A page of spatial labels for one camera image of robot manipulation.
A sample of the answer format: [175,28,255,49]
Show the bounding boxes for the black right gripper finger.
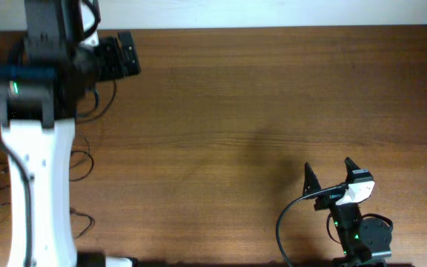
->
[302,162,322,197]
[345,157,362,184]

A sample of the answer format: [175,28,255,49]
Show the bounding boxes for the black usb cables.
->
[74,79,118,125]

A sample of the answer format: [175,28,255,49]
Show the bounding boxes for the separated black usb cable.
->
[0,185,96,242]

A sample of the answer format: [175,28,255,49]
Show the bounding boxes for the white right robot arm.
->
[302,157,393,266]

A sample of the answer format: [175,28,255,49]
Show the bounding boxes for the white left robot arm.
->
[0,1,140,266]

